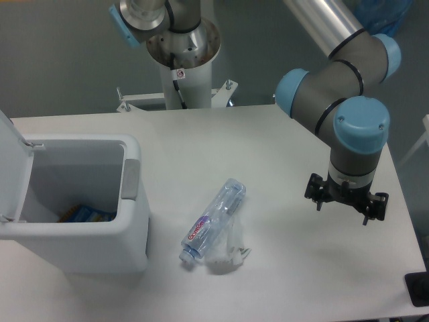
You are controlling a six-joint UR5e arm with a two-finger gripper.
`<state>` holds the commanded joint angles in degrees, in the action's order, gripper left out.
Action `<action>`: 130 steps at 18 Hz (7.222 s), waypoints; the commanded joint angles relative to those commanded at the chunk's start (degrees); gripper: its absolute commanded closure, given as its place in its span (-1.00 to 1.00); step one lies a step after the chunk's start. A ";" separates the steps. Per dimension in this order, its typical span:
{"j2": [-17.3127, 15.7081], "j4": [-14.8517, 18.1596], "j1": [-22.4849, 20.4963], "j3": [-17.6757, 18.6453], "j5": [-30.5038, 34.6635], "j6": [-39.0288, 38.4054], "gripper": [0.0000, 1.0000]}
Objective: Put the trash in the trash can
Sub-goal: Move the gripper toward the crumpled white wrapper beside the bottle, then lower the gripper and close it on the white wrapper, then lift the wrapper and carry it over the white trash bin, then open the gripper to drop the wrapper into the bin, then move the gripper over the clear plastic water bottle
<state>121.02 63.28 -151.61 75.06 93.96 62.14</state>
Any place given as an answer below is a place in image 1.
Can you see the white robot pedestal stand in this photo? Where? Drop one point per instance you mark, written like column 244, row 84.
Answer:
column 185, row 65

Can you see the blue plastic bag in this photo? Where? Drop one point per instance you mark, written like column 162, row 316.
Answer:
column 382, row 17

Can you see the white plastic bag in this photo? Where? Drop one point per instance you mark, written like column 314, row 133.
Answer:
column 228, row 251

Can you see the blue packet in bin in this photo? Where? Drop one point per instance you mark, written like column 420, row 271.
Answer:
column 86, row 214

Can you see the clear plastic water bottle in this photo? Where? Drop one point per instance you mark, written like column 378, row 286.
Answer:
column 215, row 218

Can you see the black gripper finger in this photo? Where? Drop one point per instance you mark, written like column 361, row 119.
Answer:
column 315, row 190
column 373, row 207

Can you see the white frame at right edge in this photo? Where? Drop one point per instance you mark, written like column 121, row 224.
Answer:
column 422, row 140

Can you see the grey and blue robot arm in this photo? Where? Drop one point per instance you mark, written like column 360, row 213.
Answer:
column 331, row 103

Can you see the white trash can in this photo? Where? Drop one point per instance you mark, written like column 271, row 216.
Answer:
column 100, row 171

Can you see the black device at table edge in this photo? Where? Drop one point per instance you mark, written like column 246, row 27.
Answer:
column 417, row 286

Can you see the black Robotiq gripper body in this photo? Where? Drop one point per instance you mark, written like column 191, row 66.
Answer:
column 345, row 194

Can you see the white trash can lid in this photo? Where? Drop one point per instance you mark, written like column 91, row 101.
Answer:
column 17, row 157

